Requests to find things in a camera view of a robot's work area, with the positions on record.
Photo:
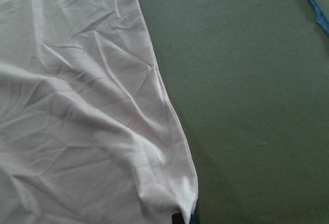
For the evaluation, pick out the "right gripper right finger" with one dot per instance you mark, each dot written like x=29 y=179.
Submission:
x=194 y=219

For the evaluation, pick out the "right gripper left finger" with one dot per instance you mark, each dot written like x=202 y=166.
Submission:
x=177 y=218

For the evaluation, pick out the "pink Snoopy t-shirt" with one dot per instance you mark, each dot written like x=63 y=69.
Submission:
x=88 y=133

